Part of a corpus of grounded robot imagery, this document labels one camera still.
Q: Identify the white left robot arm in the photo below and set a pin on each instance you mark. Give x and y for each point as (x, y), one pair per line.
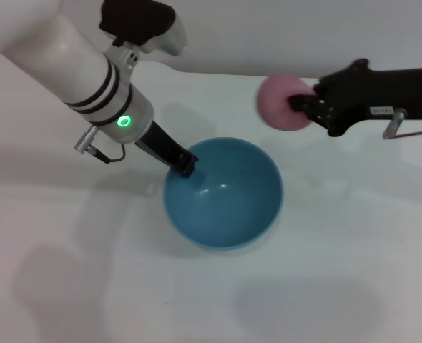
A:
(64, 60)

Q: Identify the blue ceramic bowl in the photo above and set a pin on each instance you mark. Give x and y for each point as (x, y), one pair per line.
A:
(229, 211)

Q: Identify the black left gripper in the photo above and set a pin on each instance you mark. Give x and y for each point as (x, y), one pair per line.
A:
(161, 146)

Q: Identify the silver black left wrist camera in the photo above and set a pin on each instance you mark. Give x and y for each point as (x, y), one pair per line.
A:
(139, 18)

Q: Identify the pink toy peach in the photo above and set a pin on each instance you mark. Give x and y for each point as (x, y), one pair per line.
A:
(275, 103)

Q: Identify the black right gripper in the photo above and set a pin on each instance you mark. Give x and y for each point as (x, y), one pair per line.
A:
(357, 93)

